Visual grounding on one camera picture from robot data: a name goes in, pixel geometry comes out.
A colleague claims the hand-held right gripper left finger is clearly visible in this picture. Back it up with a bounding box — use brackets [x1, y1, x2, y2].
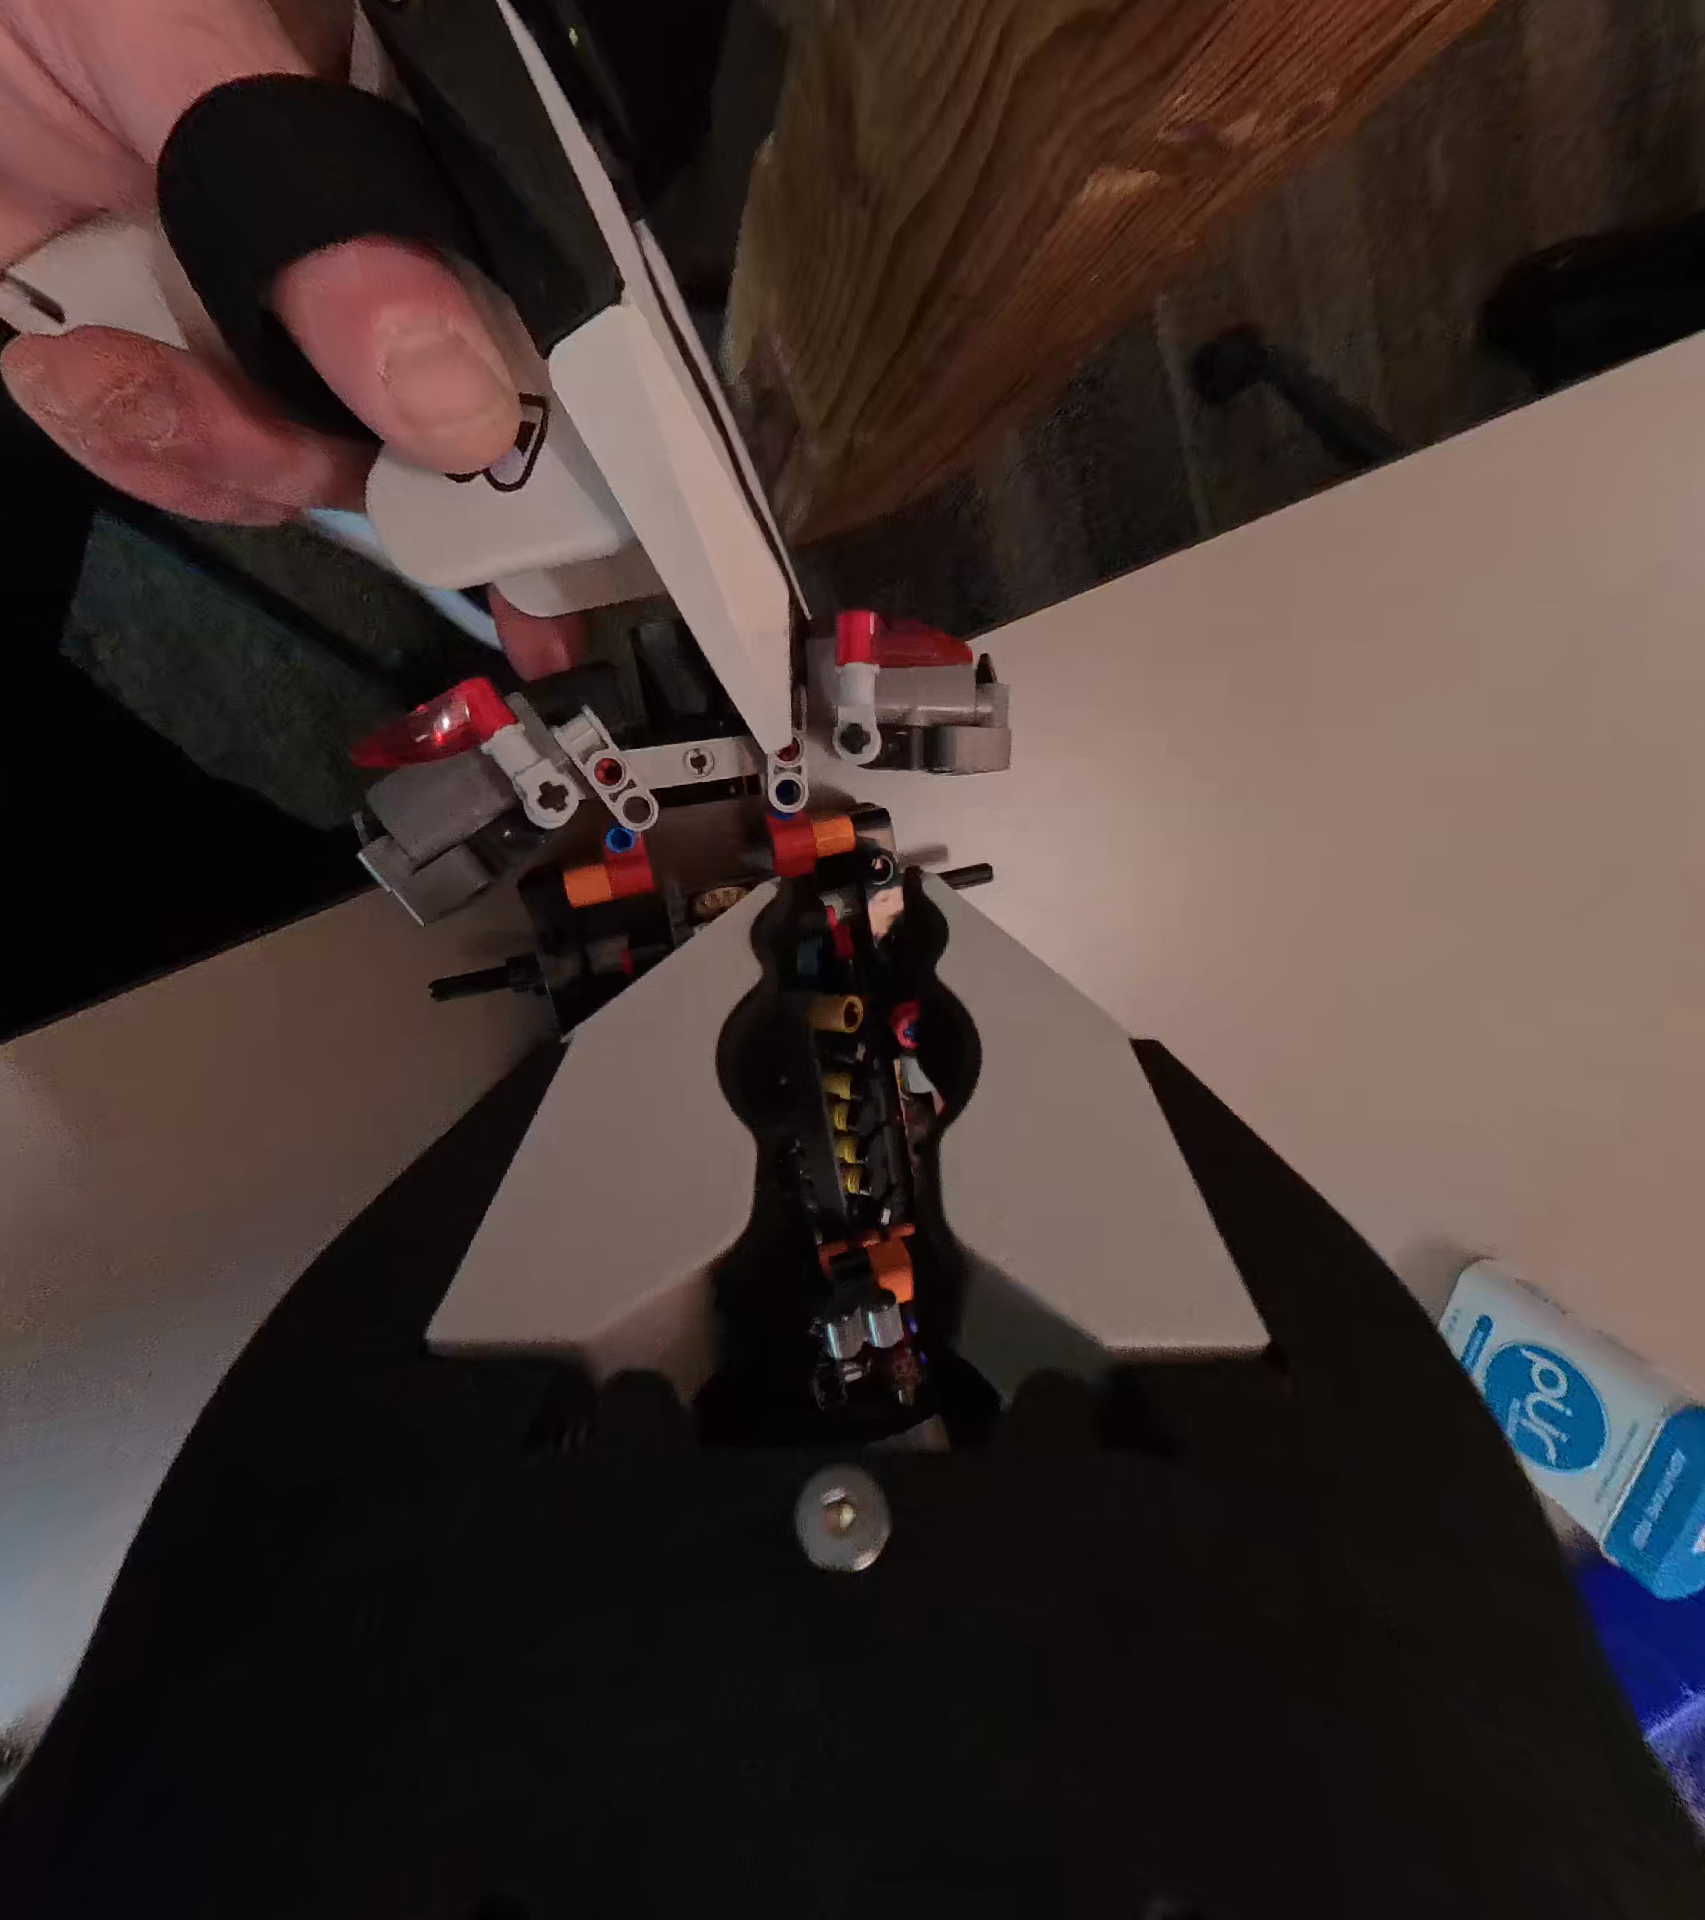
[425, 881, 783, 1362]

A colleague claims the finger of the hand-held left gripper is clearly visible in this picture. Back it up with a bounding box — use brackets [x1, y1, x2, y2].
[546, 289, 797, 761]
[498, 0, 815, 625]

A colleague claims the person's left hand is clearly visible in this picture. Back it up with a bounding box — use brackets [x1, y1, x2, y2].
[0, 0, 592, 686]

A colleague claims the blue and white gum box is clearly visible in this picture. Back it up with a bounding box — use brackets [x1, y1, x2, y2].
[1437, 1256, 1705, 1605]

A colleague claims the grey lego bumper assembly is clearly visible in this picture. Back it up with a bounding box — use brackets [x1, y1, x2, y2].
[354, 606, 1016, 931]

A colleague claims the black lego chassis assembly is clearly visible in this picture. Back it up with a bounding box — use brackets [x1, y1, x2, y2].
[428, 802, 999, 1429]

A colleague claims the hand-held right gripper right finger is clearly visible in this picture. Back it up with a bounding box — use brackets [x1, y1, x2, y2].
[908, 875, 1275, 1364]

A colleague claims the wooden post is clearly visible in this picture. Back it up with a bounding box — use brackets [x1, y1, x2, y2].
[724, 0, 1490, 547]

